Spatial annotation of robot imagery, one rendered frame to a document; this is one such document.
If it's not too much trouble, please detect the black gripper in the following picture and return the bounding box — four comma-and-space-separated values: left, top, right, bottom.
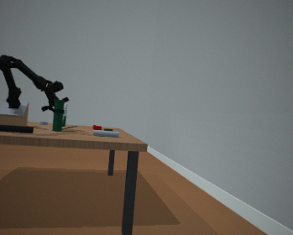
41, 93, 69, 112

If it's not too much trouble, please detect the green cylinder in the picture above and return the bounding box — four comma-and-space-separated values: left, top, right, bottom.
52, 99, 65, 132

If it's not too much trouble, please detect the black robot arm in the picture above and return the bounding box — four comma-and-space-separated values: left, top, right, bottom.
0, 55, 64, 109

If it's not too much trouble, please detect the black metal tube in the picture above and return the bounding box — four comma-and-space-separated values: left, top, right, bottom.
0, 125, 34, 133

